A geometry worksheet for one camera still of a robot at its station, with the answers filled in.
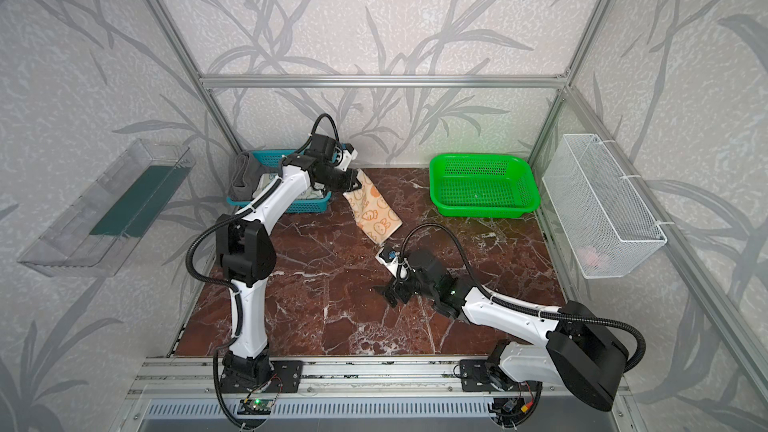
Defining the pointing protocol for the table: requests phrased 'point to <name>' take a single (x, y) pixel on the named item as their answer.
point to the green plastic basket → (482, 185)
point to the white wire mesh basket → (607, 225)
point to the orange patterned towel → (372, 212)
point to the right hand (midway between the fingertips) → (387, 262)
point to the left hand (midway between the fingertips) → (363, 175)
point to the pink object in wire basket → (591, 255)
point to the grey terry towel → (247, 171)
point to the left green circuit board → (255, 406)
